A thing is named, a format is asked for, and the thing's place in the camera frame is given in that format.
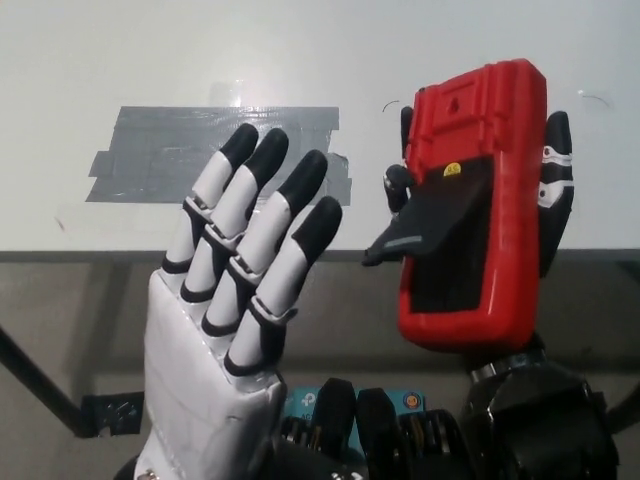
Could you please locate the red digital multimeter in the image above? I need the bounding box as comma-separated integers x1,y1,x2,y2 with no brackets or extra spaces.
361,58,548,355

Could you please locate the grey duct tape patch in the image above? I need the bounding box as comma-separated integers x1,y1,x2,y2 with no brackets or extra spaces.
84,105,353,206

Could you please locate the white and black left hand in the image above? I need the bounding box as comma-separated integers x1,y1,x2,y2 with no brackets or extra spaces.
141,123,345,480

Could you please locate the black diagonal table leg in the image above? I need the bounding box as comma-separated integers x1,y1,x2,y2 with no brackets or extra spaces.
0,323,86,439

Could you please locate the black right hand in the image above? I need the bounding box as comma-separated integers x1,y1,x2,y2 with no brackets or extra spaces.
382,103,575,280

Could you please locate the black and teal robot torso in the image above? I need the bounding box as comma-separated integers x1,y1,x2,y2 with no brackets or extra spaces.
272,377,469,480

